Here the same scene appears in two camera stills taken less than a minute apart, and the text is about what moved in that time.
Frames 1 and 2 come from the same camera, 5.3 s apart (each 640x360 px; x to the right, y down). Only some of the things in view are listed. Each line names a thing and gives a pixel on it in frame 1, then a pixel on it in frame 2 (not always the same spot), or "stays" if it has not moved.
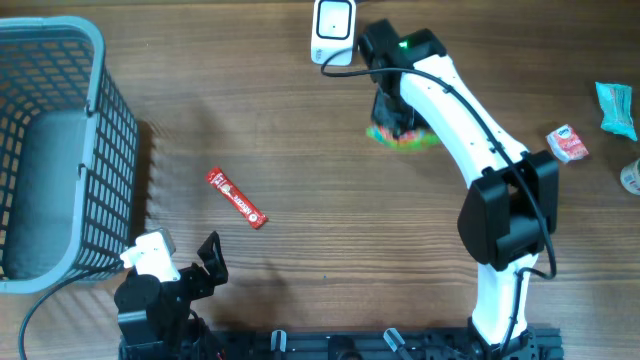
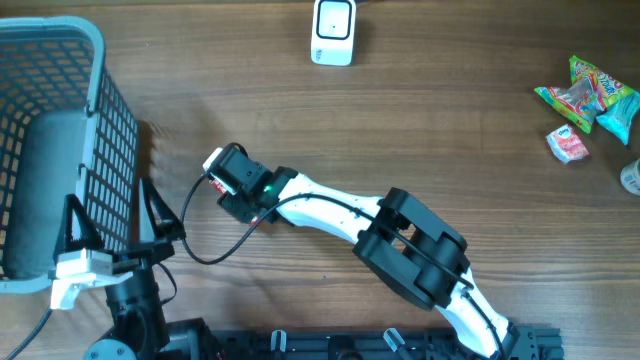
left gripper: x=204 y=285 -> x=145 y=254
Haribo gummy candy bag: x=414 y=140 -> x=586 y=95
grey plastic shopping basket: x=69 y=156 stays
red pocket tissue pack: x=565 y=144 stays
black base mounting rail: x=375 y=345 stays
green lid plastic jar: x=630 y=177 stays
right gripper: x=380 y=117 -> x=230 y=202
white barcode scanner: x=333 y=30 stays
